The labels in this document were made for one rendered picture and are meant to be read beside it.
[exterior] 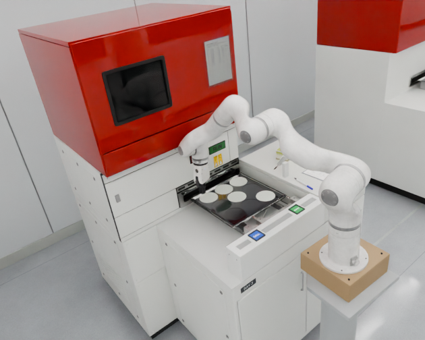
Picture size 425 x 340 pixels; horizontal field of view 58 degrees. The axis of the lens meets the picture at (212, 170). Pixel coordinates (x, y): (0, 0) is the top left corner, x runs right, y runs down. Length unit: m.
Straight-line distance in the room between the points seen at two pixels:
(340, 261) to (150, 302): 1.19
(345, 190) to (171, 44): 0.98
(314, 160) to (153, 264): 1.16
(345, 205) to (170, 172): 0.97
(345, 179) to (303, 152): 0.19
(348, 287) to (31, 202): 2.59
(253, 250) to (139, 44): 0.99
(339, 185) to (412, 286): 1.68
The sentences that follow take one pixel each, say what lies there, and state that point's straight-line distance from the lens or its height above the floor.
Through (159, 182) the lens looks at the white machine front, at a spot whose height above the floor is 1.05.
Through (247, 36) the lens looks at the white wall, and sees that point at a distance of 4.18.
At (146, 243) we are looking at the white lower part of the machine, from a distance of 2.12.
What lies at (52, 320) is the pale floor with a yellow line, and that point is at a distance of 3.01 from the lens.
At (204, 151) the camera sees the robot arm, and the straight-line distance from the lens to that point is 1.89.
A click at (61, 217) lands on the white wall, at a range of 3.59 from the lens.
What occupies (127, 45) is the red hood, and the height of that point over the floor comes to 1.75.
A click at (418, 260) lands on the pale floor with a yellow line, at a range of 3.14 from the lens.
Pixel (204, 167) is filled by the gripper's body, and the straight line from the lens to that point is 1.93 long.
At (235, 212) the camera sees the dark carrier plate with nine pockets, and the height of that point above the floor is 0.90.
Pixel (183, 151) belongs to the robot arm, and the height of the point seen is 1.25.
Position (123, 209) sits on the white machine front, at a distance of 1.95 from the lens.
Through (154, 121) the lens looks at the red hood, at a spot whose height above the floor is 1.40.
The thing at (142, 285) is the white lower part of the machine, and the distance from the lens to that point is 2.27.
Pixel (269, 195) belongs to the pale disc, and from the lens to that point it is 2.06.
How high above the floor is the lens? 2.05
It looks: 30 degrees down
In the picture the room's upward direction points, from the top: 7 degrees counter-clockwise
